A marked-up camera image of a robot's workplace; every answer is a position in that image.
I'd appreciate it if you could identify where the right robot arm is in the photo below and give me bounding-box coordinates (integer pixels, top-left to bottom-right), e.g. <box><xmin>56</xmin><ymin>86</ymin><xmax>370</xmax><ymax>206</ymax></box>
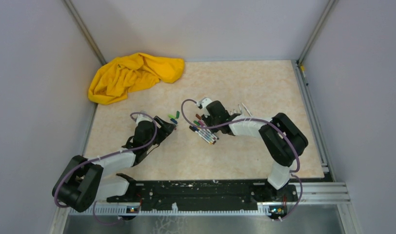
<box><xmin>197</xmin><ymin>98</ymin><xmax>309</xmax><ymax>201</ymax></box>

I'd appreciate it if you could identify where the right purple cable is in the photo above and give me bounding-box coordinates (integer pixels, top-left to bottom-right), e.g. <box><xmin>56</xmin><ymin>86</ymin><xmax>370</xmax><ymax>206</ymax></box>
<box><xmin>180</xmin><ymin>98</ymin><xmax>304</xmax><ymax>221</ymax></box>

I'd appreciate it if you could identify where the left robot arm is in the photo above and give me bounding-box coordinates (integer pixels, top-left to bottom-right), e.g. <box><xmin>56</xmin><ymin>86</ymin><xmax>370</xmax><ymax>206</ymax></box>
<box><xmin>52</xmin><ymin>112</ymin><xmax>176</xmax><ymax>212</ymax></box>

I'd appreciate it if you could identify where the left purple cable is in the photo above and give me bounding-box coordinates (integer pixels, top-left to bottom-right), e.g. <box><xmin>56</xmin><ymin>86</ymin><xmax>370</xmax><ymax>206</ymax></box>
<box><xmin>53</xmin><ymin>112</ymin><xmax>158</xmax><ymax>226</ymax></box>

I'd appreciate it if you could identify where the aluminium frame rail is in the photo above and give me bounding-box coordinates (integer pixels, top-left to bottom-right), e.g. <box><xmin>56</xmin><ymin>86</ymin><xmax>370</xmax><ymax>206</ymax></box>
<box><xmin>57</xmin><ymin>182</ymin><xmax>351</xmax><ymax>216</ymax></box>

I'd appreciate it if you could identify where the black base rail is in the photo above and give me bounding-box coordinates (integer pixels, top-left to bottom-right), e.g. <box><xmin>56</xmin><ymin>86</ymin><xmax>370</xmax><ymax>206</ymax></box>
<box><xmin>106</xmin><ymin>179</ymin><xmax>298</xmax><ymax>212</ymax></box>

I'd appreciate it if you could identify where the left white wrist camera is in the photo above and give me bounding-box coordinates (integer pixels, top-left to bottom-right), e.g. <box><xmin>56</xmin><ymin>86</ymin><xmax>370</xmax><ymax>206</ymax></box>
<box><xmin>136</xmin><ymin>114</ymin><xmax>152</xmax><ymax>125</ymax></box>

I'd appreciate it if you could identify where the yellow cloth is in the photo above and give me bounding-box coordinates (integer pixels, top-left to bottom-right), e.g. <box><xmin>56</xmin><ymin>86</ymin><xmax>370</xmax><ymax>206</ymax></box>
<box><xmin>88</xmin><ymin>53</ymin><xmax>185</xmax><ymax>105</ymax></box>

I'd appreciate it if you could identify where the purple cable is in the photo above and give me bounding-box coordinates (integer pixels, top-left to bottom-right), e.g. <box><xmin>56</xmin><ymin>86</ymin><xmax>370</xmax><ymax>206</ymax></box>
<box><xmin>180</xmin><ymin>98</ymin><xmax>304</xmax><ymax>221</ymax></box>
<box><xmin>53</xmin><ymin>112</ymin><xmax>158</xmax><ymax>226</ymax></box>

